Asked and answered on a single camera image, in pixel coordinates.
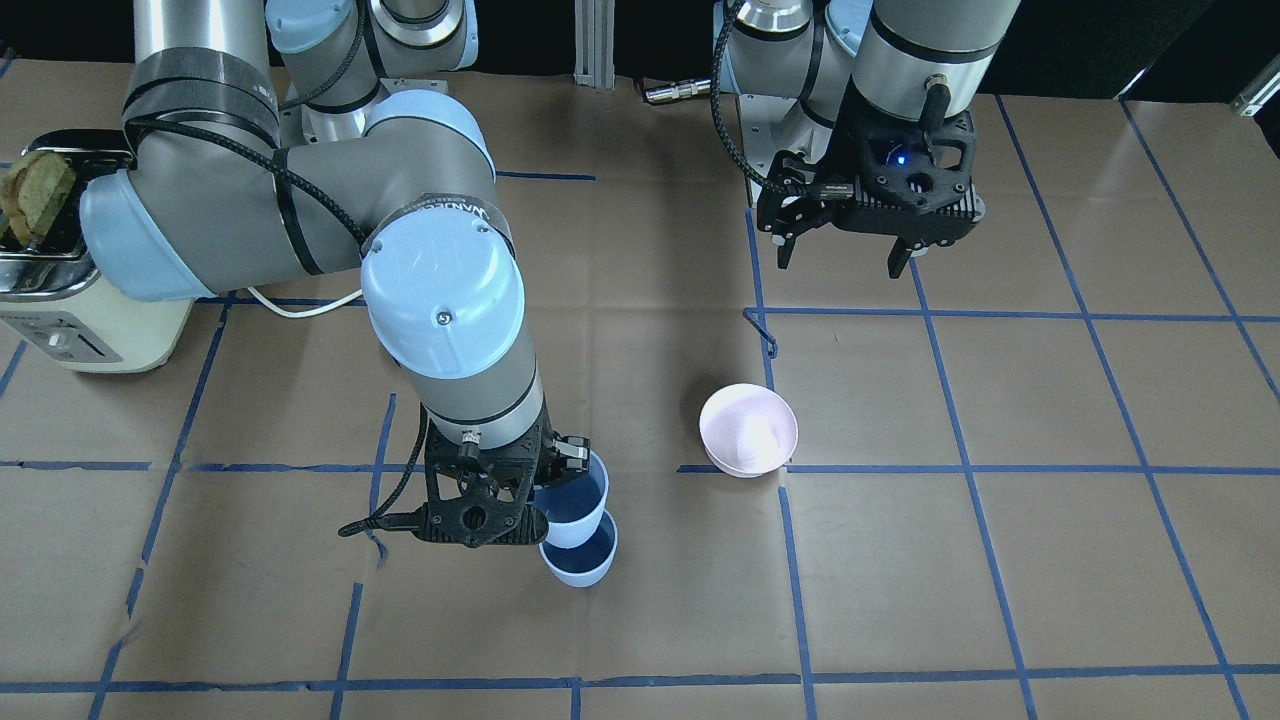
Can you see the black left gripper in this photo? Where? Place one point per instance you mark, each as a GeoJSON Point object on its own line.
{"type": "Point", "coordinates": [858, 140]}

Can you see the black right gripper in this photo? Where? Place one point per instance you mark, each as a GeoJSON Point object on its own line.
{"type": "Point", "coordinates": [571, 452]}

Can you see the blue plastic cup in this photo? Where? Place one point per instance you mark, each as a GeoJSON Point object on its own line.
{"type": "Point", "coordinates": [588, 563]}
{"type": "Point", "coordinates": [575, 509]}

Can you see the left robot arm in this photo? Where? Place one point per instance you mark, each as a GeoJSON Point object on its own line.
{"type": "Point", "coordinates": [779, 69]}

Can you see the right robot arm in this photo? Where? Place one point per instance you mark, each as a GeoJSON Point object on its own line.
{"type": "Point", "coordinates": [266, 147]}

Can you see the white bowl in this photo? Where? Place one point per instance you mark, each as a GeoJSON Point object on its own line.
{"type": "Point", "coordinates": [747, 431]}

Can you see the cream toaster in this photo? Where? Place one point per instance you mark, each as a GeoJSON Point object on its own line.
{"type": "Point", "coordinates": [54, 294]}

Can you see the toast slice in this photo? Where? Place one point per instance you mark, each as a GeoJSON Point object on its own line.
{"type": "Point", "coordinates": [33, 192]}

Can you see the aluminium frame post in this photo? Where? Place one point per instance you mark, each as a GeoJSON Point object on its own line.
{"type": "Point", "coordinates": [594, 44]}

